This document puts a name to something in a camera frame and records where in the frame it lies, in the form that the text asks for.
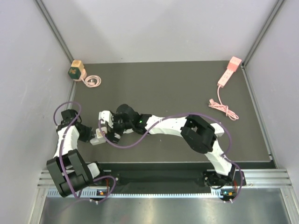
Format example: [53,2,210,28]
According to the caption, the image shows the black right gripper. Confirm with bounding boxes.
[106,114,134,144]

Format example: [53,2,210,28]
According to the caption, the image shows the white power strip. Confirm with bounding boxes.
[90,128,106,146]

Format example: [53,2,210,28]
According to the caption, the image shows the white tiger cube plug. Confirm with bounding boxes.
[95,127,107,141]

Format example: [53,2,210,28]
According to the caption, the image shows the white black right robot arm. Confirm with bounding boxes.
[106,104,236,187]

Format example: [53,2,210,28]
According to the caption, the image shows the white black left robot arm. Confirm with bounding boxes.
[46,109,106,197]

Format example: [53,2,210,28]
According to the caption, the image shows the green wooden hexagon socket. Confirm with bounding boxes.
[68,60,87,82]

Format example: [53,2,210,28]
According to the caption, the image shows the white cube adapter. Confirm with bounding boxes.
[210,123,225,138]

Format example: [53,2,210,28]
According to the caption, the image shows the pink power strip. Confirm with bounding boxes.
[217,69,234,88]

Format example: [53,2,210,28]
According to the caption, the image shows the pink cube adapter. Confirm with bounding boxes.
[227,56,242,72]

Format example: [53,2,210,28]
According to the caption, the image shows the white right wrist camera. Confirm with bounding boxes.
[99,111,114,134]

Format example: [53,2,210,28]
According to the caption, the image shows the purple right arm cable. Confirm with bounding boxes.
[98,113,242,203]

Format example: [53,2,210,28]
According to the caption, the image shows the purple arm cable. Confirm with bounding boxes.
[53,101,117,201]
[98,113,242,203]

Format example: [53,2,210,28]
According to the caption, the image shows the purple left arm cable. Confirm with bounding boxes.
[53,101,117,201]

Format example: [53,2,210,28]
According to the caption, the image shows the pink coiled cord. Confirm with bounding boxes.
[80,75,102,88]

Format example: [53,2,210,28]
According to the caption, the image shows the grey cable duct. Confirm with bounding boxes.
[46,188,225,199]

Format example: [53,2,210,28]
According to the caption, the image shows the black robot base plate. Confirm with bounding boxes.
[105,169,246,194]

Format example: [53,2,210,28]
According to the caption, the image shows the pink bundled cord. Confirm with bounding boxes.
[208,85,239,121]

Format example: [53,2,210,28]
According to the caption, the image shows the aluminium frame rail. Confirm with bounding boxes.
[37,168,292,188]

